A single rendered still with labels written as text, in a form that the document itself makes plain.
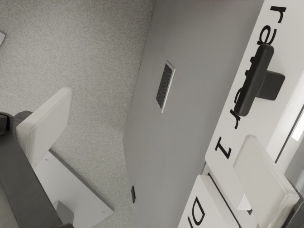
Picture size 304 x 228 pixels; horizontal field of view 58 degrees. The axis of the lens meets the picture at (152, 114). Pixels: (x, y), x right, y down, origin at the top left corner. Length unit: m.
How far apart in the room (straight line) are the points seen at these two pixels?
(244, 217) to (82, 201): 1.19
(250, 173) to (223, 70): 0.28
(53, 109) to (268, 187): 0.13
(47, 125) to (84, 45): 1.01
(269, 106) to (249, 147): 0.12
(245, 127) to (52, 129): 0.23
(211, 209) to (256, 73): 0.20
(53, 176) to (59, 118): 1.22
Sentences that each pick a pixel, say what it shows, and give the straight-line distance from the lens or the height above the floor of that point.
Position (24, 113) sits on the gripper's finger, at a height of 0.99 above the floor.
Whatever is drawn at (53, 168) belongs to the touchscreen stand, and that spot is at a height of 0.03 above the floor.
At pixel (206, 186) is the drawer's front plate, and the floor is 0.85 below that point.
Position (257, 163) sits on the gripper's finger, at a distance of 0.19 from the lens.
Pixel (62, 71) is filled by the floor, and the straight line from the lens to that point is 1.20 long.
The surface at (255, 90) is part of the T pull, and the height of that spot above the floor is 0.91.
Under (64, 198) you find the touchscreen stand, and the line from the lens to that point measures 1.47.
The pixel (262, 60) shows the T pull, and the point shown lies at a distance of 0.28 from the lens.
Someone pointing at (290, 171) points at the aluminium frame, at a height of 0.95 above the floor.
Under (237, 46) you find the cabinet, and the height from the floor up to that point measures 0.76.
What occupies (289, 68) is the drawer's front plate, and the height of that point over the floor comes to 0.91.
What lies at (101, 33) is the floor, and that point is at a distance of 1.16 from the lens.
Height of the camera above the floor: 1.14
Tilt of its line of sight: 63 degrees down
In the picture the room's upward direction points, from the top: 157 degrees clockwise
